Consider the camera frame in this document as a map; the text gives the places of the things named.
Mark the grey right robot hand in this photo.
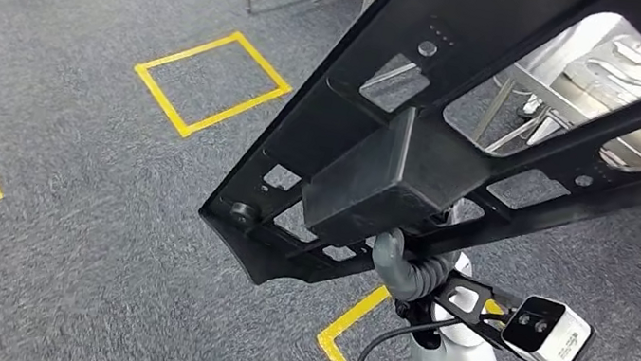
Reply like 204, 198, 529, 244
365, 226, 426, 304

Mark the black plastic plate frame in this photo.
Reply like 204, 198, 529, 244
189, 0, 641, 343

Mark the steel workbench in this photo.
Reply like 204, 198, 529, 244
406, 0, 641, 361

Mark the yellow floor tape marking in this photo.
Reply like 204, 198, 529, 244
314, 277, 575, 361

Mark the black camera bracket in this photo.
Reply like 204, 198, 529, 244
426, 266, 536, 356

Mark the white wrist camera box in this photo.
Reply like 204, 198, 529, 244
496, 290, 600, 361

